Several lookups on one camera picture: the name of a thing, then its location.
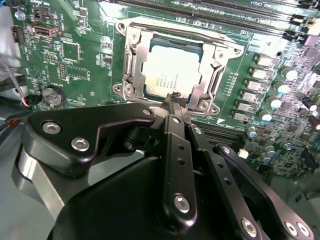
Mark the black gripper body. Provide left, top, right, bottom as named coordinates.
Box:
left=51, top=156, right=239, bottom=240

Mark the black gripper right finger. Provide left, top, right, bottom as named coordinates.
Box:
left=178, top=94, right=315, bottom=240

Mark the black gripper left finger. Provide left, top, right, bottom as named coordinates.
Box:
left=11, top=92, right=199, bottom=228

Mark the metal socket cover frame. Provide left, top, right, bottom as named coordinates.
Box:
left=123, top=24, right=226, bottom=111

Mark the CPU with silver top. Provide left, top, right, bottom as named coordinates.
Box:
left=141, top=37, right=205, bottom=101

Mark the metal wire locking lever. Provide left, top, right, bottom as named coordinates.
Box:
left=123, top=22, right=243, bottom=55

